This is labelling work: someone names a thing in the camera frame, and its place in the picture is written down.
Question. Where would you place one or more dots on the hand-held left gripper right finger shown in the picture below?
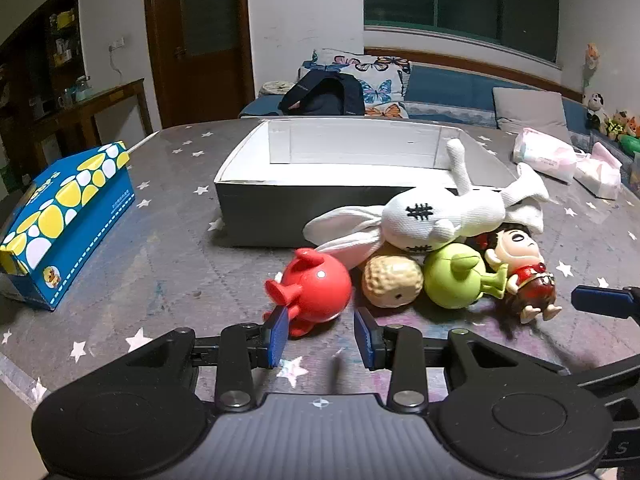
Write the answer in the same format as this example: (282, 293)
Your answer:
(365, 341)

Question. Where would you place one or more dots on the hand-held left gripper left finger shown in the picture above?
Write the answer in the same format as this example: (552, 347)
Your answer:
(278, 336)

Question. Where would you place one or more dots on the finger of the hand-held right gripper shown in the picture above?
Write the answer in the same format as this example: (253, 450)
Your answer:
(602, 301)

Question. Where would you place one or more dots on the red pig toy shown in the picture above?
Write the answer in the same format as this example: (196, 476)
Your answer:
(320, 285)

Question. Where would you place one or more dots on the tan peanut toy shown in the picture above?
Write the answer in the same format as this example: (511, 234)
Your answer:
(392, 280)

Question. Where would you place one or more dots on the boy figurine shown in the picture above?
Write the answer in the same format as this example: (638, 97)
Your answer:
(530, 280)

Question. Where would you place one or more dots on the green round toy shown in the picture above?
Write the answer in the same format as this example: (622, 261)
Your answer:
(450, 280)

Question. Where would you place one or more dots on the white plush rabbit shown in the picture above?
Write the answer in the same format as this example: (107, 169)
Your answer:
(440, 215)

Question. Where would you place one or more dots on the white cardboard box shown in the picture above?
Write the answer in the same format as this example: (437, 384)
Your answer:
(350, 145)

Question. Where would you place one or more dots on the small pink tissue pack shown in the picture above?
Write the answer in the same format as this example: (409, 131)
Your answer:
(600, 172)

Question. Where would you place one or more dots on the grey star tablecloth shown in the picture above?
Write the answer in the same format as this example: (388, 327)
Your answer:
(165, 260)

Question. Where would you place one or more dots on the clear plastic storage box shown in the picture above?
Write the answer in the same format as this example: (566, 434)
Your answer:
(635, 167)

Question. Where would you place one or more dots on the large pink tissue pack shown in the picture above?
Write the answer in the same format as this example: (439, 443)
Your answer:
(547, 155)

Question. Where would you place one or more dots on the green plastic toy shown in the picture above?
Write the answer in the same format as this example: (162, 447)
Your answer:
(631, 144)

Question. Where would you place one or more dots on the orange fox plush toy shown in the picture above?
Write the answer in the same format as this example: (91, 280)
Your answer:
(633, 124)

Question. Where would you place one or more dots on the yellow plush toy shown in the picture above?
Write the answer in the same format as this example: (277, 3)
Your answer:
(617, 121)

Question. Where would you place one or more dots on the panda plush toy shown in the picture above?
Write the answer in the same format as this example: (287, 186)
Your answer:
(596, 107)

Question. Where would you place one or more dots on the grey pillow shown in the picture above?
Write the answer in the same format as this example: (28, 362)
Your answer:
(530, 110)

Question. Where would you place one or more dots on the blue spotted tissue box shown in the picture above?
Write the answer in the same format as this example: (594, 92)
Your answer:
(75, 220)

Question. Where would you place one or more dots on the dark navy backpack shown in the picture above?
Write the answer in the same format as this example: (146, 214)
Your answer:
(325, 92)

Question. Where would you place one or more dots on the beige patterned cloth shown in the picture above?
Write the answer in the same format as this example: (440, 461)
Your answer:
(277, 87)

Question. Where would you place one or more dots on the blue sofa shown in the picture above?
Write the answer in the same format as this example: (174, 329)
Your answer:
(450, 90)

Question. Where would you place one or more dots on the butterfly print pillow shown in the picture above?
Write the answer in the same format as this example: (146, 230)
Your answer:
(385, 77)

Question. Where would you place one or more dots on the wooden side table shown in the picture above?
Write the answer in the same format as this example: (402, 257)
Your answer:
(105, 97)

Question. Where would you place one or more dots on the teal kettle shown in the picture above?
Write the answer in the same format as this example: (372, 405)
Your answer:
(82, 89)

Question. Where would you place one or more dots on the brown wooden door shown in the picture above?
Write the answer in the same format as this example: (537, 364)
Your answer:
(200, 10)

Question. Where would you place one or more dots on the dark wooden shelf cabinet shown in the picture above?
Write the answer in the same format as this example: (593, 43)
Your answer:
(35, 60)

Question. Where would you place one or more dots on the orange green wall doll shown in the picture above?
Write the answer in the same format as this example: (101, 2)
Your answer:
(592, 60)

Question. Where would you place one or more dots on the white wall socket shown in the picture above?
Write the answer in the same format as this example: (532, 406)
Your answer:
(116, 44)

